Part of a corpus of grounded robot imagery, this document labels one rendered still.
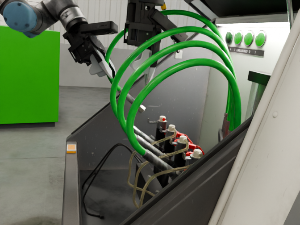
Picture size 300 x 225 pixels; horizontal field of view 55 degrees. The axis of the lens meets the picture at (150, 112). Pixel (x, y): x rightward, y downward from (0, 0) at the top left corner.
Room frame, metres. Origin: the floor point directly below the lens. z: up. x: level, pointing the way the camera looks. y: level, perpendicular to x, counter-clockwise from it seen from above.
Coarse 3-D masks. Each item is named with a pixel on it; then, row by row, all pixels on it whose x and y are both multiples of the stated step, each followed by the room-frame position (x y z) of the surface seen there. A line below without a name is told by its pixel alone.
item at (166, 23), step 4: (156, 12) 0.73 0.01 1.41; (160, 12) 0.73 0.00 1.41; (152, 16) 0.73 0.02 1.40; (156, 16) 0.73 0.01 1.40; (160, 16) 0.74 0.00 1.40; (164, 16) 0.74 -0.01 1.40; (156, 20) 0.73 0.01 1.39; (160, 20) 0.74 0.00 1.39; (164, 20) 0.74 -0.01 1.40; (168, 20) 0.74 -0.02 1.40; (160, 24) 0.74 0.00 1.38; (164, 24) 0.74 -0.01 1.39; (168, 24) 0.74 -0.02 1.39; (172, 24) 0.75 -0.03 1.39; (164, 28) 0.74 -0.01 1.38; (168, 28) 0.74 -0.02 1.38; (172, 28) 0.75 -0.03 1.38; (172, 36) 0.76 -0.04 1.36; (176, 36) 0.75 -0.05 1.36; (180, 36) 0.76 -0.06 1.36; (184, 36) 0.76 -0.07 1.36; (176, 40) 0.76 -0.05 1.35; (180, 40) 0.76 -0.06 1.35; (184, 40) 0.76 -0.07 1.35
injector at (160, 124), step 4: (160, 124) 0.76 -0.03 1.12; (164, 124) 0.76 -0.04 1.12; (156, 128) 0.77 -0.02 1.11; (164, 128) 0.76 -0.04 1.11; (156, 132) 0.77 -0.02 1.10; (160, 132) 0.76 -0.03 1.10; (152, 136) 0.76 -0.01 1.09; (156, 136) 0.76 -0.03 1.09; (160, 136) 0.76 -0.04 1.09; (164, 136) 0.76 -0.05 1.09; (156, 140) 0.76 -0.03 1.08; (160, 144) 0.76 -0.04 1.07; (156, 168) 0.76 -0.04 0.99; (156, 172) 0.76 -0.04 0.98
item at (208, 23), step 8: (192, 16) 0.84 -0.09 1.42; (200, 16) 0.83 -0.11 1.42; (208, 24) 0.83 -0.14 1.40; (120, 32) 0.86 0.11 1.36; (216, 32) 0.83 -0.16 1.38; (112, 40) 0.86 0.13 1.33; (224, 40) 0.83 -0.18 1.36; (112, 48) 0.86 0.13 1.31; (112, 80) 0.86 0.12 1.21; (120, 88) 0.86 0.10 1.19
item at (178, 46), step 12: (168, 48) 0.60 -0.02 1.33; (180, 48) 0.60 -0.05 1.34; (216, 48) 0.62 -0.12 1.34; (156, 60) 0.59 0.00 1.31; (228, 60) 0.63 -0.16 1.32; (132, 84) 0.58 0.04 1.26; (120, 96) 0.57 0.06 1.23; (120, 108) 0.57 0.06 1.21; (120, 120) 0.57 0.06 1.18; (228, 132) 0.65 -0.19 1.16; (144, 144) 0.58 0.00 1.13; (168, 156) 0.61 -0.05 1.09
